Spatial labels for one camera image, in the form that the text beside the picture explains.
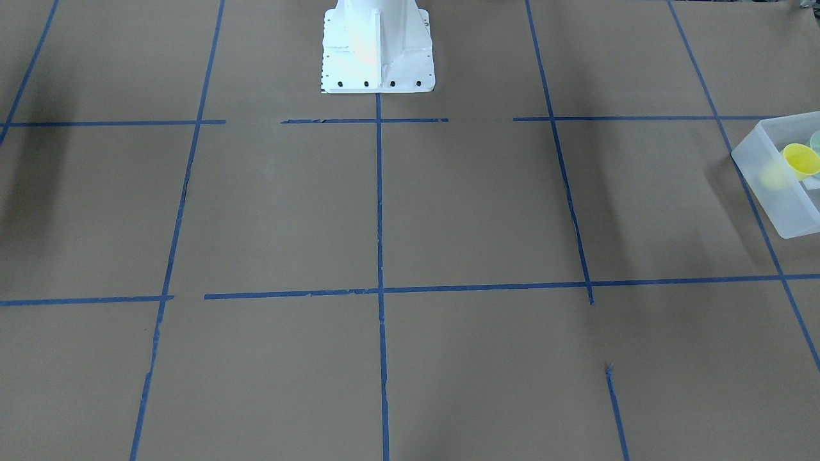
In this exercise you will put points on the clear plastic storage box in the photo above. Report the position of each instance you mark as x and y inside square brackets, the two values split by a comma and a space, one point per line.
[790, 203]

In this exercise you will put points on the light green bowl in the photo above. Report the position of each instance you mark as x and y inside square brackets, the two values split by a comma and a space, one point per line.
[814, 141]

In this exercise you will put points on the yellow plastic cup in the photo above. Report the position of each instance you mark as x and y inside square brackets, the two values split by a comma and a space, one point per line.
[802, 160]

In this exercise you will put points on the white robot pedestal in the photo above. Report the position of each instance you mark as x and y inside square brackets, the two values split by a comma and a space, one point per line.
[377, 47]

